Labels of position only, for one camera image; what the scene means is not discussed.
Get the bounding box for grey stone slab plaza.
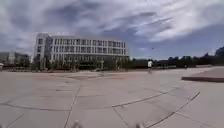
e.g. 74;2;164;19
0;67;224;128

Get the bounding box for pale multi-storey building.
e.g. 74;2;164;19
32;32;131;70

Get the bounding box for person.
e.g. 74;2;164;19
147;59;154;74

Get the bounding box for row of small trees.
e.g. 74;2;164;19
30;54;130;72

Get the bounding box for robot's own part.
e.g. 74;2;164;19
134;122;146;128
71;121;83;128

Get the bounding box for row of dark trees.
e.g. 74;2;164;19
129;46;224;70

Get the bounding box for raised paved platform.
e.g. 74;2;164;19
180;66;224;84

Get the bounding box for distant pale buildings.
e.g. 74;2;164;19
0;50;32;69

